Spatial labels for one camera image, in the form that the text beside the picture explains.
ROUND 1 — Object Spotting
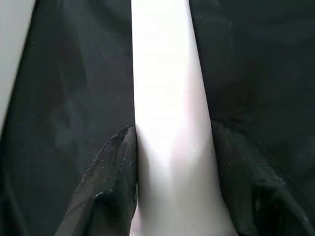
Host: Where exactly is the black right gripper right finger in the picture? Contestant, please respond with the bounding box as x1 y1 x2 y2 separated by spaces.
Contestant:
210 121 315 236

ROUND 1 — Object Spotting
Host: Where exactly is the white plastic table leg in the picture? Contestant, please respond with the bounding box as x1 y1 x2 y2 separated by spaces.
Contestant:
129 0 240 236

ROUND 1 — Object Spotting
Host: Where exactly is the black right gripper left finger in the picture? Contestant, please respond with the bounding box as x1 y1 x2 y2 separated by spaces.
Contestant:
55 124 138 236

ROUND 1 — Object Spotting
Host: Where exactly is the black tablecloth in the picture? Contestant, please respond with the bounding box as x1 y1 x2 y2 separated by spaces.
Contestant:
0 0 315 236

